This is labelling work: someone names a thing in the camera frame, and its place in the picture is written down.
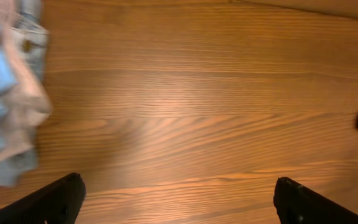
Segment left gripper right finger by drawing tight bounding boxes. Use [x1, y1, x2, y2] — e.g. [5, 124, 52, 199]
[273, 177, 358, 224]

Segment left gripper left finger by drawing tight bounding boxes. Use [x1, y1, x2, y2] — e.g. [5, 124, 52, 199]
[0, 173, 86, 224]

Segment folded beige garment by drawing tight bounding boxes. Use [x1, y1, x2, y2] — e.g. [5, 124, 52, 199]
[0, 0, 53, 172]

